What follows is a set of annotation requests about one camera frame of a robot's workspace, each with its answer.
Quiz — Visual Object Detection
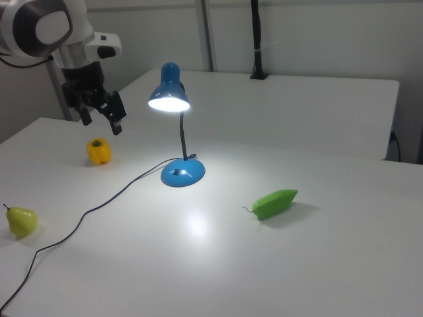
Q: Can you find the green pear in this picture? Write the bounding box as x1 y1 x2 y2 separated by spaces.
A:
3 203 38 237

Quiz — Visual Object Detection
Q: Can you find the long green pepper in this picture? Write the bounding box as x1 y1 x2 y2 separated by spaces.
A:
242 188 299 221

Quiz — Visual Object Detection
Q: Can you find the blue desk lamp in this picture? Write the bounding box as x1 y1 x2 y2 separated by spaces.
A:
147 61 206 188

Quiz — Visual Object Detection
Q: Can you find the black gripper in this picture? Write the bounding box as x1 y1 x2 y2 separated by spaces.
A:
61 61 128 136

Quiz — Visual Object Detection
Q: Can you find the yellow bell pepper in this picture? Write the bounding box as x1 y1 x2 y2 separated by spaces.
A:
86 137 112 166

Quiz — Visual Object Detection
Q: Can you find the black clamped pole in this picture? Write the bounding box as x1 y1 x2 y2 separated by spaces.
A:
249 0 269 81

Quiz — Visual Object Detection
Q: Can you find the slim aluminium frame post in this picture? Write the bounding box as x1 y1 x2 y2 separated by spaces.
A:
44 59 75 122

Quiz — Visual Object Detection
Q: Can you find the black lamp power cable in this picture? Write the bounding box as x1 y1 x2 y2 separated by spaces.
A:
0 153 198 314

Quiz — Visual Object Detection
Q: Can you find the black wall socket cable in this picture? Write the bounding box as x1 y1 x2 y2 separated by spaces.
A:
389 130 403 162

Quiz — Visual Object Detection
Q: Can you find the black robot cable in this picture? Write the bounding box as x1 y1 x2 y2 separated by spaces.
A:
0 54 56 69

